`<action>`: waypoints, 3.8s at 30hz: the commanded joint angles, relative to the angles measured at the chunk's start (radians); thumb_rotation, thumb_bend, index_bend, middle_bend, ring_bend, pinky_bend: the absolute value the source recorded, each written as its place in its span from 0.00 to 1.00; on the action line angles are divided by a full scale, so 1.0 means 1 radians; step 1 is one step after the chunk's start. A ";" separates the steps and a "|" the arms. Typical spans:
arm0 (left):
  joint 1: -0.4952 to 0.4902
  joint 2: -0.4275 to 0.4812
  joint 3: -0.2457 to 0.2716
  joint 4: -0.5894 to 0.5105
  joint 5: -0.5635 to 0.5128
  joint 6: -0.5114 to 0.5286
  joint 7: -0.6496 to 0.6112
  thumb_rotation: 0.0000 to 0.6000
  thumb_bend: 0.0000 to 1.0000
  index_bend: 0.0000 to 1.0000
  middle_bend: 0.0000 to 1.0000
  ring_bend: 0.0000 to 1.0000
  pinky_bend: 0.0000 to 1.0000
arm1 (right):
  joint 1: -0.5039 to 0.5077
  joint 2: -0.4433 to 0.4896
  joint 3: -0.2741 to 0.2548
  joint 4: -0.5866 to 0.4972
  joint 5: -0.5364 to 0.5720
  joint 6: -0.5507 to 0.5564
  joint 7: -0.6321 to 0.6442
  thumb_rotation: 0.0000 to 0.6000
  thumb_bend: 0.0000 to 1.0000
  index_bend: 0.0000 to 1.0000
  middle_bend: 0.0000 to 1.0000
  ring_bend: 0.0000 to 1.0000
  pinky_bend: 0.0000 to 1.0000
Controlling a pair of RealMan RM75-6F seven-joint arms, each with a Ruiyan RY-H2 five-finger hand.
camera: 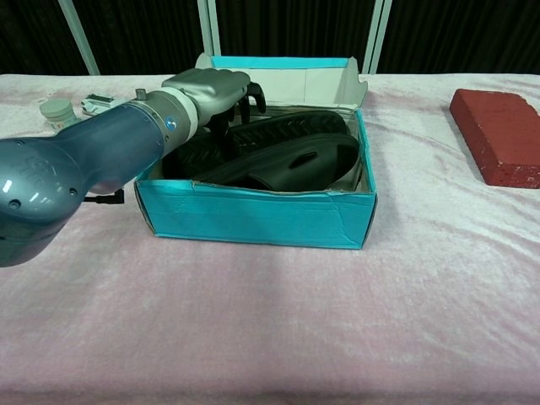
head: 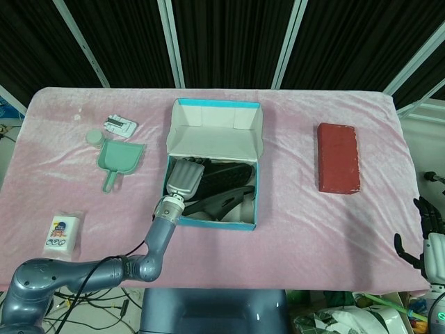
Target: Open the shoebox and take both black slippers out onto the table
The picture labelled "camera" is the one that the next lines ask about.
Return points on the white partition frame post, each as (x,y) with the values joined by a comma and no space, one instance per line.
(377,38)
(211,29)
(78,38)

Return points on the small round pale green jar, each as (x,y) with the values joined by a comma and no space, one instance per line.
(57,110)

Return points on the red brick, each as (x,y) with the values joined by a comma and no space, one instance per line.
(498,135)

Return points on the pink plush table cloth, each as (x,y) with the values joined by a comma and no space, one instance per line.
(253,316)

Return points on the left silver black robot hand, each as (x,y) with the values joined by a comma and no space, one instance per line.
(211,90)

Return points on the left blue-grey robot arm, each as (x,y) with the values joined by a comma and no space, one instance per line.
(84,169)

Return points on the black shoe one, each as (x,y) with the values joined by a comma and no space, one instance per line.
(304,164)
(287,126)

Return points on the blue cardboard shoe box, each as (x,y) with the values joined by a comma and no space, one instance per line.
(253,219)

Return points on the black pleated curtain panel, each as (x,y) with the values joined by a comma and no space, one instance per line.
(29,38)
(464,38)
(295,29)
(143,38)

